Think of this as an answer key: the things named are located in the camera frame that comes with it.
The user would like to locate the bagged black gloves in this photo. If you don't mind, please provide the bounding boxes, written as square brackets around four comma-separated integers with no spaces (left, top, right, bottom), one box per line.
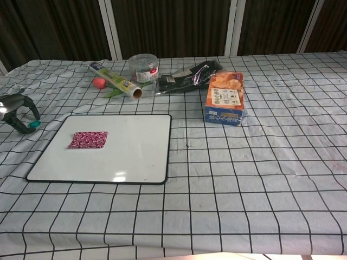
[155,60,226,96]

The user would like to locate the orange blue carton box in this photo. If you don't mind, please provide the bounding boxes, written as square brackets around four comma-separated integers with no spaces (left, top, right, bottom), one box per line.
[204,71,245,127]

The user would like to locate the pink artificial tulip flower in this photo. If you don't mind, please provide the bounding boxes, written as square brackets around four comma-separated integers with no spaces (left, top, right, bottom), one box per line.
[93,77,152,99]

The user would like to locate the dark brown curtain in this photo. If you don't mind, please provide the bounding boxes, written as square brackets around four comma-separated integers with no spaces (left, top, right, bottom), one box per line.
[0,0,347,72]

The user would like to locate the black grid white tablecloth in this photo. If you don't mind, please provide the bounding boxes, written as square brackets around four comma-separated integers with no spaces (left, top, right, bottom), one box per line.
[0,51,347,257]

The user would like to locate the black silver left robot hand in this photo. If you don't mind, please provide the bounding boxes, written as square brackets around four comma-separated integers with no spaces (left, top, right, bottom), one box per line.
[0,93,41,135]

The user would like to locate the white board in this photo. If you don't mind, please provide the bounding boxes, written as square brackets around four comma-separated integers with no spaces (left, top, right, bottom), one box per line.
[25,114,172,186]

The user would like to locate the pale wooden board edge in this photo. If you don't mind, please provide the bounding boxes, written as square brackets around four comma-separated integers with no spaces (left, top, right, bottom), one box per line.
[139,251,347,260]

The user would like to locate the pink patterned cloth square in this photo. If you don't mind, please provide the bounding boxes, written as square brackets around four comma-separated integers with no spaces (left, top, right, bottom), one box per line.
[67,131,108,150]

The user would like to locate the clear plastic jar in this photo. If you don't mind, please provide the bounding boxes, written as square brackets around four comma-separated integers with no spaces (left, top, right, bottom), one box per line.
[127,53,159,83]

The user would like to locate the cling film roll box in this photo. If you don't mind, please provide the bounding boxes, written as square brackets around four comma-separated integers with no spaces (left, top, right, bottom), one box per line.
[89,62,143,100]

